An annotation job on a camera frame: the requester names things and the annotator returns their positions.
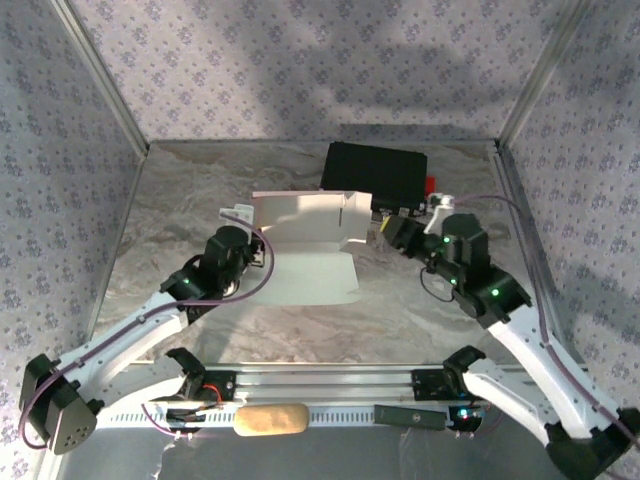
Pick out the pink paper box sheet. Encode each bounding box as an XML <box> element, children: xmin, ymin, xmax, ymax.
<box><xmin>251</xmin><ymin>189</ymin><xmax>374</xmax><ymax>307</ymax></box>

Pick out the circuit board with green light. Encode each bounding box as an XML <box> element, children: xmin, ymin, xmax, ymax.
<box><xmin>447</xmin><ymin>404</ymin><xmax>485</xmax><ymax>434</ymax></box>

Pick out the tan oblong sponge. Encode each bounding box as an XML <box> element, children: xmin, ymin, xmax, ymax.
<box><xmin>233</xmin><ymin>402</ymin><xmax>310</xmax><ymax>438</ymax></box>

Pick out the black rectangular device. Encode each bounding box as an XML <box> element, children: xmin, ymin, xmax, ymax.
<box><xmin>373</xmin><ymin>403</ymin><xmax>447</xmax><ymax>431</ymax></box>

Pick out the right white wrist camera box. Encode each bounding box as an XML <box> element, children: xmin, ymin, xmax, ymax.
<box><xmin>424</xmin><ymin>193</ymin><xmax>456</xmax><ymax>234</ymax></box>

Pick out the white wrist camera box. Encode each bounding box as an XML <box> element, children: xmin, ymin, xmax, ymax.
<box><xmin>219</xmin><ymin>202</ymin><xmax>256</xmax><ymax>224</ymax></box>
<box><xmin>424</xmin><ymin>193</ymin><xmax>456</xmax><ymax>234</ymax></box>

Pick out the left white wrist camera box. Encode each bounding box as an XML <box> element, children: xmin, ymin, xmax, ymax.
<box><xmin>219</xmin><ymin>202</ymin><xmax>256</xmax><ymax>224</ymax></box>

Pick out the black case with metal handle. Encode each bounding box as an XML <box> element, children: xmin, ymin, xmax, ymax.
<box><xmin>319</xmin><ymin>141</ymin><xmax>430</xmax><ymax>219</ymax></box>

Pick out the aluminium side rail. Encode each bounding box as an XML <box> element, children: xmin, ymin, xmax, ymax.
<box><xmin>492</xmin><ymin>141</ymin><xmax>586</xmax><ymax>366</ymax></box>

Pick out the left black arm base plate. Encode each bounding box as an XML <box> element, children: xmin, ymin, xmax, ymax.
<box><xmin>145</xmin><ymin>369</ymin><xmax>237</xmax><ymax>404</ymax></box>

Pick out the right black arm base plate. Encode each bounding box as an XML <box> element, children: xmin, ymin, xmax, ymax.
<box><xmin>410</xmin><ymin>368</ymin><xmax>503</xmax><ymax>401</ymax></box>

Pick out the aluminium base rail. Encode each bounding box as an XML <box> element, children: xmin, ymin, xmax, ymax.
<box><xmin>54</xmin><ymin>363</ymin><xmax>599</xmax><ymax>406</ymax></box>

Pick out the black cable connector block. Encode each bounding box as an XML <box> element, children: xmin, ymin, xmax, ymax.
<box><xmin>166</xmin><ymin>407</ymin><xmax>206</xmax><ymax>434</ymax></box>

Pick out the white slotted cable duct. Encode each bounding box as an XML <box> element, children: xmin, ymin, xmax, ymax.
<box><xmin>94</xmin><ymin>405</ymin><xmax>451</xmax><ymax>430</ymax></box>

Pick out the right aluminium frame post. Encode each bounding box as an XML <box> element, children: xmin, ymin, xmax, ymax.
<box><xmin>497</xmin><ymin>0</ymin><xmax>596</xmax><ymax>146</ymax></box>

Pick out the aluminium frame post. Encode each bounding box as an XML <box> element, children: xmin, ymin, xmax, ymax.
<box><xmin>49</xmin><ymin>0</ymin><xmax>151</xmax><ymax>154</ymax></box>
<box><xmin>497</xmin><ymin>0</ymin><xmax>596</xmax><ymax>146</ymax></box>

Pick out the left aluminium frame post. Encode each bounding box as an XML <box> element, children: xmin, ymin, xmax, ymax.
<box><xmin>49</xmin><ymin>0</ymin><xmax>151</xmax><ymax>154</ymax></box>

